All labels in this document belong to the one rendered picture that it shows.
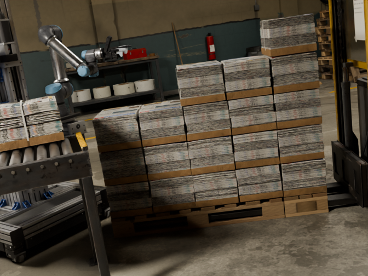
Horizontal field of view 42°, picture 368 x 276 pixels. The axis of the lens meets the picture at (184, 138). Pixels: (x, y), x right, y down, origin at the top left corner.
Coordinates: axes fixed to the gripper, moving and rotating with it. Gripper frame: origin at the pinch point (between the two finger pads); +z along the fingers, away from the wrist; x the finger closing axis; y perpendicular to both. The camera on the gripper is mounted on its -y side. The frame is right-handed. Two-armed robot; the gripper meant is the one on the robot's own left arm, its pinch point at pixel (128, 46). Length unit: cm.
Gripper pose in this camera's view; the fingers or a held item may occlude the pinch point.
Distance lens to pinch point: 342.8
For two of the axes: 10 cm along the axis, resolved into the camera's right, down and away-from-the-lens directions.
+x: -1.9, 3.8, -9.1
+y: 1.6, 9.2, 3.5
